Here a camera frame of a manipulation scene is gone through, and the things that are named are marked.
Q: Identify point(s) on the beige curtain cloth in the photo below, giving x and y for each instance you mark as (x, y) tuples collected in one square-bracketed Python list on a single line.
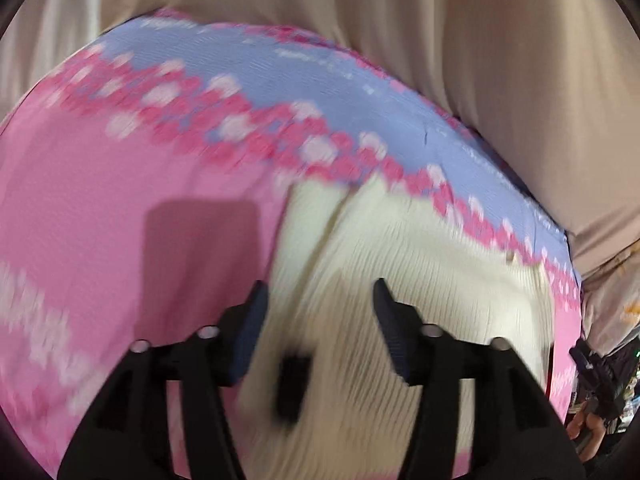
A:
[(552, 85)]

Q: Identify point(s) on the pink floral bed sheet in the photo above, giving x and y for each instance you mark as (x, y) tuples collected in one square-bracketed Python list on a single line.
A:
[(143, 181)]

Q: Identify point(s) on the floral cream hanging cloth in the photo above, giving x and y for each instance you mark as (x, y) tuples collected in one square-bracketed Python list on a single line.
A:
[(610, 305)]

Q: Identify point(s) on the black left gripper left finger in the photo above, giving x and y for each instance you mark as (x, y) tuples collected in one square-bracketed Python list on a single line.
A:
[(125, 434)]

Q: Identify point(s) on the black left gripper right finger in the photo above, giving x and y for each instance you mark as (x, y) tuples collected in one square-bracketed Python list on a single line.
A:
[(516, 433)]

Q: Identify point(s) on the white red black knit sweater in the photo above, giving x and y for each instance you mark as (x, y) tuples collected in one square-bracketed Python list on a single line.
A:
[(321, 396)]

